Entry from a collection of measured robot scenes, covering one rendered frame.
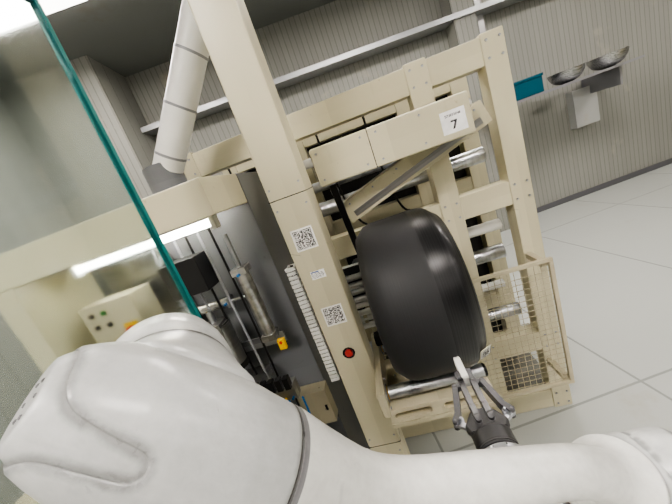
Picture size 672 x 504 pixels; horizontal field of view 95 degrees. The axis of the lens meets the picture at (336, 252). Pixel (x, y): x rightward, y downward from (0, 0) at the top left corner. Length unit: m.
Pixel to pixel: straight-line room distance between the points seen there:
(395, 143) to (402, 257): 0.50
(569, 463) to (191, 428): 0.39
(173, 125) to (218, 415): 1.29
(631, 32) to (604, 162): 1.77
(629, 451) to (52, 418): 0.58
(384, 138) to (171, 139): 0.84
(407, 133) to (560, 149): 4.83
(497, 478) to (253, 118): 0.96
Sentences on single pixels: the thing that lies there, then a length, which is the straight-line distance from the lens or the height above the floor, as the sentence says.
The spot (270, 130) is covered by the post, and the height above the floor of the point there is 1.85.
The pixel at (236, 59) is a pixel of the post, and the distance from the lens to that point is 1.07.
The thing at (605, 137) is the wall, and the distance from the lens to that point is 6.45.
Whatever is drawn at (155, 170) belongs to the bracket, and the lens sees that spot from 1.47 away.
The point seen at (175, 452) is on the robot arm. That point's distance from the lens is 0.24.
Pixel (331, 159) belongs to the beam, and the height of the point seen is 1.72.
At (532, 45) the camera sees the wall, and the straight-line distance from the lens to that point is 5.83.
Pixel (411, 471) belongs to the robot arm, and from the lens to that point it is 0.39.
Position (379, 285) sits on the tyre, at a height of 1.34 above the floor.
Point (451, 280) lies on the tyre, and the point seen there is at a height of 1.30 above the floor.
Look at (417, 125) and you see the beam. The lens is 1.26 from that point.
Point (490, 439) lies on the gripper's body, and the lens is 0.72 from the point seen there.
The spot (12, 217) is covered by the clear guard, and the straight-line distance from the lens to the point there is 0.70.
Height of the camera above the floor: 1.68
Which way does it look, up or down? 14 degrees down
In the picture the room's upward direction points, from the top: 20 degrees counter-clockwise
